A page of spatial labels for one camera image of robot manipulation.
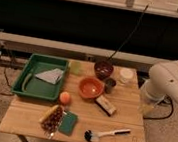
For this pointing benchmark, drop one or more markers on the white lidded container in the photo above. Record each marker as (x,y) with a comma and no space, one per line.
(125,75)

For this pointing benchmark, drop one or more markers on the green banana-shaped item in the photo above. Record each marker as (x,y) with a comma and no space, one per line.
(25,81)

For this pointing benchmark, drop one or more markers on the green plastic tray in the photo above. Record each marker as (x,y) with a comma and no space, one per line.
(37,88)

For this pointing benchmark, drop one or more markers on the orange plastic bowl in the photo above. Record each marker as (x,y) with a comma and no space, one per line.
(90,87)

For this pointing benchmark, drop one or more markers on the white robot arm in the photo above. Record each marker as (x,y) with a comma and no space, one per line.
(163,81)

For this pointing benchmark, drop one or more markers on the grey folded cloth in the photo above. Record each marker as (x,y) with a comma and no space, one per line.
(50,76)

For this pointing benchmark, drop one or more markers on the dark red bowl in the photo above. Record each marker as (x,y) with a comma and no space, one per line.
(103,69)

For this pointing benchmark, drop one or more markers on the white dish brush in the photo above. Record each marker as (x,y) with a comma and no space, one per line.
(92,136)

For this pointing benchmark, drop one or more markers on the orange fruit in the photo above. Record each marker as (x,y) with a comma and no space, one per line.
(65,98)

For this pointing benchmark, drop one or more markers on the green sponge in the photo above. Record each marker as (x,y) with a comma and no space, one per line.
(68,123)

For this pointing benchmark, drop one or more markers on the small dark metal cup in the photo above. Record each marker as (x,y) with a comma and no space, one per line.
(110,83)

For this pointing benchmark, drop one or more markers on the yellow-green plastic cup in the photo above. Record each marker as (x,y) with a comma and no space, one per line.
(75,67)

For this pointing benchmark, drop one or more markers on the corn cob toy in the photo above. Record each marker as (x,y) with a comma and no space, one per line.
(47,113)

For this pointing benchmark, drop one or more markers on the tan block eraser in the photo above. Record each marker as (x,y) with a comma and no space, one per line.
(106,105)

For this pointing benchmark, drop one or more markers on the brown grape bunch toy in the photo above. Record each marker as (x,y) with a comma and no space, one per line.
(52,122)

